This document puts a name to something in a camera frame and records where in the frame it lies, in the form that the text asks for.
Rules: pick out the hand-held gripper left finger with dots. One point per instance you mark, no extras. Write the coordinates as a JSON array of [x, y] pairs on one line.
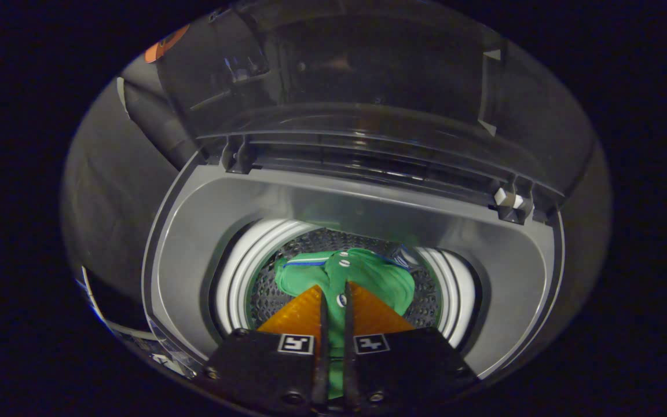
[[264, 370]]

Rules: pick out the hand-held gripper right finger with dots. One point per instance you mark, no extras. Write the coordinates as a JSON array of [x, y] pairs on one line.
[[409, 370]]

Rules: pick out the green polo shirt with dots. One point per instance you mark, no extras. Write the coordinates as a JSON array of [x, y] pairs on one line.
[[368, 278]]

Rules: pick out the dark washing machine lid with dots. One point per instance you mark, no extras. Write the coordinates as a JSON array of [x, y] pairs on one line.
[[339, 75]]

